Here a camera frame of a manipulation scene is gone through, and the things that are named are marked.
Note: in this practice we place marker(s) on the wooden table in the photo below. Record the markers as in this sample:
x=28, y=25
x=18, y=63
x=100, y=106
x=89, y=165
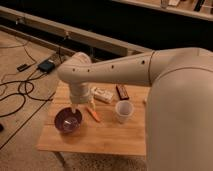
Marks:
x=106, y=137

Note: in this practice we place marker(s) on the brown chocolate bar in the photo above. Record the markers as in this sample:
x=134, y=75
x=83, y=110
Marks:
x=123, y=95

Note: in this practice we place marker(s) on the white lying bottle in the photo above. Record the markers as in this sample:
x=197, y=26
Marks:
x=102, y=94

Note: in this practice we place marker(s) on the black power adapter box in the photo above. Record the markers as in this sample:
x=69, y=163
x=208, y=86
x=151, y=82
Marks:
x=46, y=66

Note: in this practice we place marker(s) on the small black device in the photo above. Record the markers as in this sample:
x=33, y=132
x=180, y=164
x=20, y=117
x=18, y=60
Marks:
x=23, y=67

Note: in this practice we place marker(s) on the purple ceramic bowl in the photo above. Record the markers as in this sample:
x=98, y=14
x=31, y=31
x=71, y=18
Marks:
x=67, y=121

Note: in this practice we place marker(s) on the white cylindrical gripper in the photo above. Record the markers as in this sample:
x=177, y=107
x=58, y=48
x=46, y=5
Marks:
x=79, y=94

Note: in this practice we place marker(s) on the long wooden shelf rail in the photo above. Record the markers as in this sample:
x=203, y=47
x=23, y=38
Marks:
x=75, y=34

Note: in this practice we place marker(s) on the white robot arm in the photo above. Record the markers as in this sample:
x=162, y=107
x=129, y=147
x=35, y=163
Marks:
x=179, y=108

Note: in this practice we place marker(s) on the orange carrot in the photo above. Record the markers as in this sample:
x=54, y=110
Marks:
x=93, y=114

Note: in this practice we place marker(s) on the translucent plastic cup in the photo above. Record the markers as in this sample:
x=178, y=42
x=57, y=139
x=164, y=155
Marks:
x=124, y=110

